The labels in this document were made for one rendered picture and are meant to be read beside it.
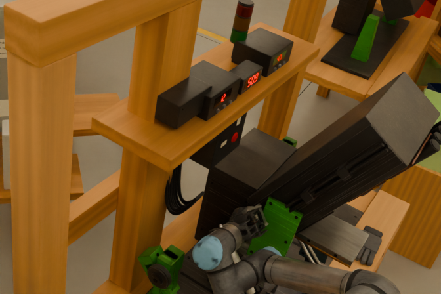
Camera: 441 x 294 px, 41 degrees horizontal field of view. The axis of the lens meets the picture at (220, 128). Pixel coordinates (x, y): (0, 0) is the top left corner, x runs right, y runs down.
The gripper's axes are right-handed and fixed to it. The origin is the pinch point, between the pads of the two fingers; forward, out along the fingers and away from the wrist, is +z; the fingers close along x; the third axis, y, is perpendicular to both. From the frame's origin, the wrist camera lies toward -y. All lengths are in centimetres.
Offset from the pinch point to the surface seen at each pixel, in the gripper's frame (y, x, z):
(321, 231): 10.1, -14.4, 19.9
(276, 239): 2.8, -9.3, 2.6
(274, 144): -0.2, 16.4, 32.3
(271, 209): 5.0, 0.2, 2.5
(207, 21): -172, 132, 361
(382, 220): 13, -29, 75
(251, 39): 13, 51, 15
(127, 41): -206, 130, 271
